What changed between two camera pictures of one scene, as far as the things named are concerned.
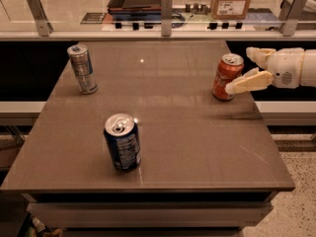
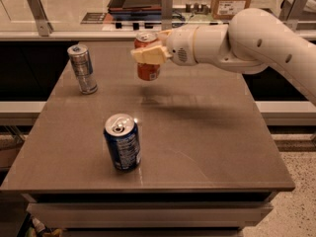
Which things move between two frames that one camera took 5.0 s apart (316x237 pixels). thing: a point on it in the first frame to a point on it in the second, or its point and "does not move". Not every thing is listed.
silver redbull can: [80, 59] does not move
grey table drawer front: [147, 214] does not move
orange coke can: [230, 67] to [142, 40]
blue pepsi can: [121, 132] does not move
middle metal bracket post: [166, 13] does not move
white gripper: [285, 67] to [181, 44]
